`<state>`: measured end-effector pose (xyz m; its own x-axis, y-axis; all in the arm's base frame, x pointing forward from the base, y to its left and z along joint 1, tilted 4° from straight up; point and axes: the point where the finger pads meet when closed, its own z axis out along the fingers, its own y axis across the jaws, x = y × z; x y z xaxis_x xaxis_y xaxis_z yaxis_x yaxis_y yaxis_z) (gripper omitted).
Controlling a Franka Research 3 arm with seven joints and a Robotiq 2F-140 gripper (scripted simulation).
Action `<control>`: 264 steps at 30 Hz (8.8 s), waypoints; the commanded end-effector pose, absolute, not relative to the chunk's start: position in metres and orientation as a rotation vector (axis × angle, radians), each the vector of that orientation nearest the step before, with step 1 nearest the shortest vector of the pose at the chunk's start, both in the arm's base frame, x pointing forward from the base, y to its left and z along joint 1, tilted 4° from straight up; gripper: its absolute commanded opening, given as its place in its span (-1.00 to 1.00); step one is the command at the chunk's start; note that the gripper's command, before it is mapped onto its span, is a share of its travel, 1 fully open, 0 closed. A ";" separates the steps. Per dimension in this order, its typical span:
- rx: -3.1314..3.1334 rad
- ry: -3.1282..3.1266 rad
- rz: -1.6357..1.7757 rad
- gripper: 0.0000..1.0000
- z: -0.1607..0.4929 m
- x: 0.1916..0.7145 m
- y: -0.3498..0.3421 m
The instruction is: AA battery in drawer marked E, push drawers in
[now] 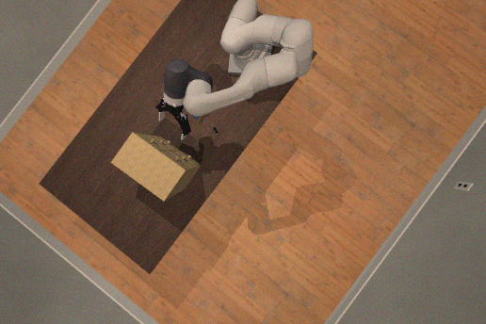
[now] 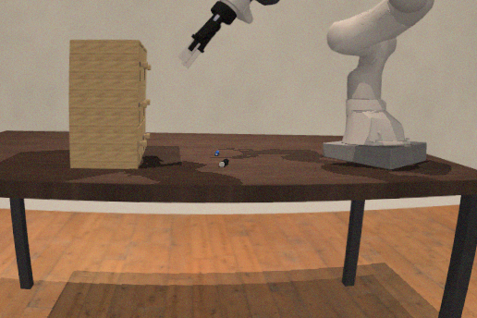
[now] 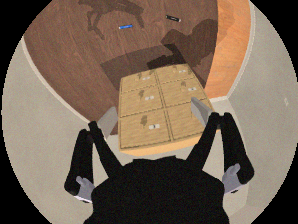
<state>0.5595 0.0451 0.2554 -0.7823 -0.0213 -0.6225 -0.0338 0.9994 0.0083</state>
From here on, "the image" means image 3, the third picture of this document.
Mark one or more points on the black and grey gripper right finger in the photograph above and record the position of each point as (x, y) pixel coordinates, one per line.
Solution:
(238, 169)

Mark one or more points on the tan wooden chest of drawers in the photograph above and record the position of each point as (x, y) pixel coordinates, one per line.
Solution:
(163, 147)

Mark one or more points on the light wooden drawer front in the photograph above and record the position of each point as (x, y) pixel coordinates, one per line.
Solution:
(152, 129)
(183, 122)
(172, 94)
(149, 100)
(168, 74)
(147, 79)

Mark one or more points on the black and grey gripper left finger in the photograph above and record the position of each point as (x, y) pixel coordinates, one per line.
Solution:
(79, 181)

